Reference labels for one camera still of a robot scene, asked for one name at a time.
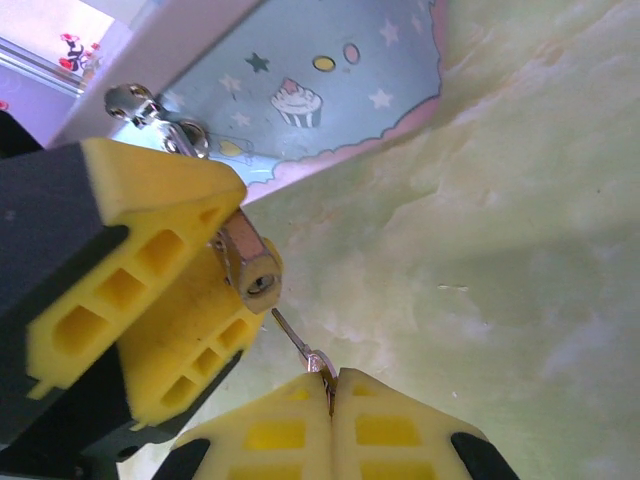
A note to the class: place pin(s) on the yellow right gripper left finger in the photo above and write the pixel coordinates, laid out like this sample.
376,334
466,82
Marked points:
280,430

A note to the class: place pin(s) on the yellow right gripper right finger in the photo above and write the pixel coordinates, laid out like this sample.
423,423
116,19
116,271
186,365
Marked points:
395,430

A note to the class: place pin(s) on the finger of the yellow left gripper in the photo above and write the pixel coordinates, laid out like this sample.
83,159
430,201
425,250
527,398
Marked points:
200,330
125,210

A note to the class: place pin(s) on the brass padlock with silver shackle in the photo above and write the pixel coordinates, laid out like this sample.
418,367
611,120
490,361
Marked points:
250,260

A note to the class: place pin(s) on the small silver key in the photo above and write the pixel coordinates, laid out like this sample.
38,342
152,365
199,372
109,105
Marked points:
295,337

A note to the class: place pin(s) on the metal hasp latch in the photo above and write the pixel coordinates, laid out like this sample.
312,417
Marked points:
150,115

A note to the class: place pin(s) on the blue cartoon tin box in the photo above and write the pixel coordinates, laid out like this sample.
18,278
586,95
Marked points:
325,75

